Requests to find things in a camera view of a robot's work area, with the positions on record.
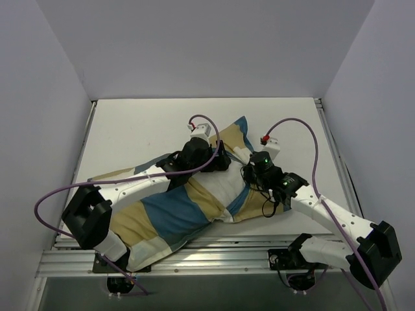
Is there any white pillow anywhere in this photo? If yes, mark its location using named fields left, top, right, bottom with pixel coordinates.
left=185, top=147, right=262, bottom=223

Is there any checked blue beige pillowcase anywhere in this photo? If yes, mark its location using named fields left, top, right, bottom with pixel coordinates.
left=87, top=115, right=294, bottom=272

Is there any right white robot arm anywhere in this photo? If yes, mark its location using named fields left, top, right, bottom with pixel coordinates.
left=243, top=151, right=402, bottom=289

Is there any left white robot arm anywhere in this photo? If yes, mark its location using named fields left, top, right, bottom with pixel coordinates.
left=62, top=137, right=231, bottom=271

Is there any thin black cable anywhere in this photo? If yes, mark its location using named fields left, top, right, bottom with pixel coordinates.
left=239, top=165, right=281, bottom=218

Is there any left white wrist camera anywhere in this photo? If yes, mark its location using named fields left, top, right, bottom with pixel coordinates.
left=187, top=123, right=211, bottom=142

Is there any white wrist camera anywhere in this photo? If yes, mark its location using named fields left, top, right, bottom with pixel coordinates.
left=260, top=135, right=281, bottom=161
left=187, top=123, right=211, bottom=142

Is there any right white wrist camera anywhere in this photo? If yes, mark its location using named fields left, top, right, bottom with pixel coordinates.
left=260, top=135, right=281, bottom=161

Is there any aluminium rail frame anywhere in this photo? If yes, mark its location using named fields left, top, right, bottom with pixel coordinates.
left=38, top=97, right=380, bottom=310

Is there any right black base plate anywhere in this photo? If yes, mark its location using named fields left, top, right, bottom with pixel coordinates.
left=267, top=248, right=326, bottom=271

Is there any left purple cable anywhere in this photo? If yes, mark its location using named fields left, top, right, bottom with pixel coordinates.
left=33, top=113, right=222, bottom=297

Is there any purple cable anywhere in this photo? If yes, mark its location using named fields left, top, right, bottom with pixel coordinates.
left=259, top=117, right=388, bottom=311
left=33, top=113, right=222, bottom=297

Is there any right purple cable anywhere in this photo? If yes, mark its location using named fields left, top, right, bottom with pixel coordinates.
left=259, top=117, right=388, bottom=311

